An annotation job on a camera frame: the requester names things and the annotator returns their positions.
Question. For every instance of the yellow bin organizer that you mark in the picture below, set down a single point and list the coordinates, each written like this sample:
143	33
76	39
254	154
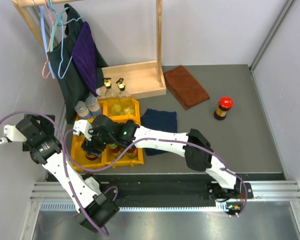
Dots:
109	155

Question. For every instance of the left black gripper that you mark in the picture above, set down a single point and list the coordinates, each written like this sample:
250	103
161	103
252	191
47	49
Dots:
45	123

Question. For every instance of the purple hanging cloth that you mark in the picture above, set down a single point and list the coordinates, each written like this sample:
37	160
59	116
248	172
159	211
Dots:
84	55

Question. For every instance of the navy blue folded cloth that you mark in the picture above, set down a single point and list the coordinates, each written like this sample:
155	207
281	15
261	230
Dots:
165	121

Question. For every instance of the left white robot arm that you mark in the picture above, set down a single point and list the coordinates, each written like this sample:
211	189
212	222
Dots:
94	207

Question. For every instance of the black cap spice jar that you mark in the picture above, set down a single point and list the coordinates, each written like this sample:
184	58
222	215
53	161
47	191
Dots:
130	122

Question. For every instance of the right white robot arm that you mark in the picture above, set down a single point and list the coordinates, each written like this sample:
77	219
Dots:
192	146

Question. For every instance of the sauce bottle yellow cap back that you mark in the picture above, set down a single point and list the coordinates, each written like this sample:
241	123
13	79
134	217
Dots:
132	152

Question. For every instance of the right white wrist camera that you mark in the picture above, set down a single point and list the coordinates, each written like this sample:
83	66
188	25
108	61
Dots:
82	127

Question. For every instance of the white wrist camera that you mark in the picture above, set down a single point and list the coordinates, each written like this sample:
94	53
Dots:
82	127
11	134

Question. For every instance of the red lid jar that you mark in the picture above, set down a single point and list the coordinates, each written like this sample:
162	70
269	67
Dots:
224	105
93	154

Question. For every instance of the white salt canister front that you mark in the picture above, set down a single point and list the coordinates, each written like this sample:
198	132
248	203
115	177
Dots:
82	110

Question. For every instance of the green clothes hanger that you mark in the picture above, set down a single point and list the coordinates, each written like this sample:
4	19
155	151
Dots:
57	23

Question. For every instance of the blue clothes hanger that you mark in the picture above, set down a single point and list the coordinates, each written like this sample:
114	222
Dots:
53	19

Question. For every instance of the white salt canister back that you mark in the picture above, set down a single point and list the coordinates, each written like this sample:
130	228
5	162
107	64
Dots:
93	106

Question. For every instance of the clear oil bottle gold cap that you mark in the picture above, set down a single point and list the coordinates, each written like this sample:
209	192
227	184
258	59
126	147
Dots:
126	100

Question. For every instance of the brown folded towel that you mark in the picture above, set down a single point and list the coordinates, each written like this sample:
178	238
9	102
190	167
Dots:
184	87

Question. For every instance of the white salt canister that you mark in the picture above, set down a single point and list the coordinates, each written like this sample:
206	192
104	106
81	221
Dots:
93	106
82	110

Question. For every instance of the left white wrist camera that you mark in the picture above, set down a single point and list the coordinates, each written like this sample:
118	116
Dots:
11	134

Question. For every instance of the pink clothes hanger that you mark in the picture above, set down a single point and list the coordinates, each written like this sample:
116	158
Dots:
45	45

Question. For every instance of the wooden clothes rack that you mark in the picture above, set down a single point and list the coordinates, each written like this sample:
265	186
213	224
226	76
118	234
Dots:
143	79

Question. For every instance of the red lid jar back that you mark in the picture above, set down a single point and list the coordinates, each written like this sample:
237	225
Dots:
224	105

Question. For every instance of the dark green hanging garment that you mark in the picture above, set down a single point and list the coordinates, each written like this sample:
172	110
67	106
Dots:
72	85

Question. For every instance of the red lid jar front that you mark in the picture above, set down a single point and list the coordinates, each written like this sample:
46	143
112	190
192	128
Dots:
93	154

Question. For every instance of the sauce bottle yellow cap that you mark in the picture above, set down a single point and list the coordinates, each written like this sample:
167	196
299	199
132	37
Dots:
115	150
132	152

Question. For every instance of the sauce bottle yellow cap front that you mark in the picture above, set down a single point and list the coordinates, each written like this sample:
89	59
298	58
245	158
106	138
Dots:
115	150

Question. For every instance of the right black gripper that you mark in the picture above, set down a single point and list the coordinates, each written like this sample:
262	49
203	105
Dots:
90	146

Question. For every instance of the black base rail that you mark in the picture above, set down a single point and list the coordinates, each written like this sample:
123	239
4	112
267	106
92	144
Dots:
159	190

